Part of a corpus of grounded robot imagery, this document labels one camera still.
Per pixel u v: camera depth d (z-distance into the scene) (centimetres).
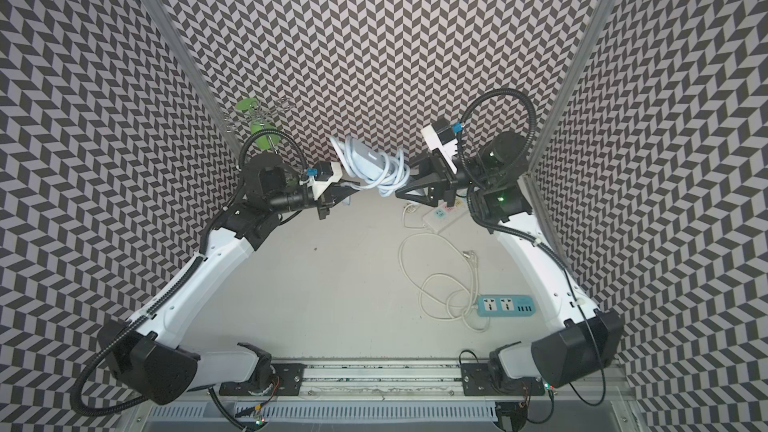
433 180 48
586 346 38
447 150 46
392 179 47
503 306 82
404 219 102
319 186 58
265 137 79
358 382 74
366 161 45
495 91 42
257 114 102
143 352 37
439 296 86
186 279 43
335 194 61
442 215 102
